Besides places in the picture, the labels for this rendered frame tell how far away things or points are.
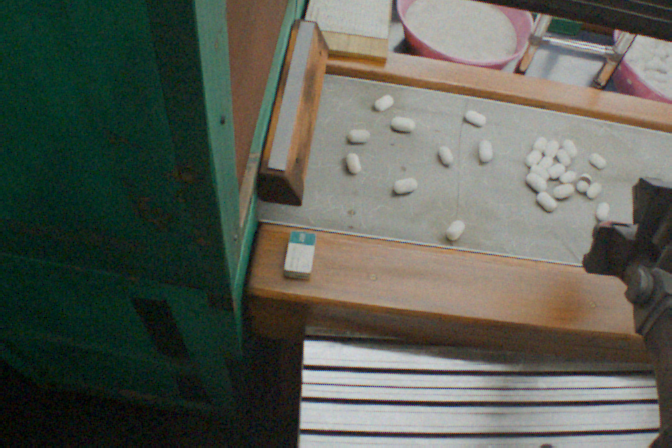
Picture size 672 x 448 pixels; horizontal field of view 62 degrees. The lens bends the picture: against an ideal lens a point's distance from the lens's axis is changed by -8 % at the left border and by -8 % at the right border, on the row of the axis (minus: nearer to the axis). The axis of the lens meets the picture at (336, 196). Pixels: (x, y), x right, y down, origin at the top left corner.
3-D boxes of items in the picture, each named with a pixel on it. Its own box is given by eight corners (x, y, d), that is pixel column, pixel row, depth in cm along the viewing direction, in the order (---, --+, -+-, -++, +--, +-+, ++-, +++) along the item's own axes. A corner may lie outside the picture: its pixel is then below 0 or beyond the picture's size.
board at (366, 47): (386, 62, 102) (387, 57, 101) (298, 49, 102) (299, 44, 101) (395, -49, 120) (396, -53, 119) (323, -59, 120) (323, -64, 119)
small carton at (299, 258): (310, 280, 80) (310, 273, 78) (283, 276, 80) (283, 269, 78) (315, 240, 83) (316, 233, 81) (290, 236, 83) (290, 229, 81)
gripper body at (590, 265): (593, 220, 74) (615, 241, 67) (662, 231, 74) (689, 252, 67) (580, 267, 76) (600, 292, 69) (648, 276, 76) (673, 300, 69)
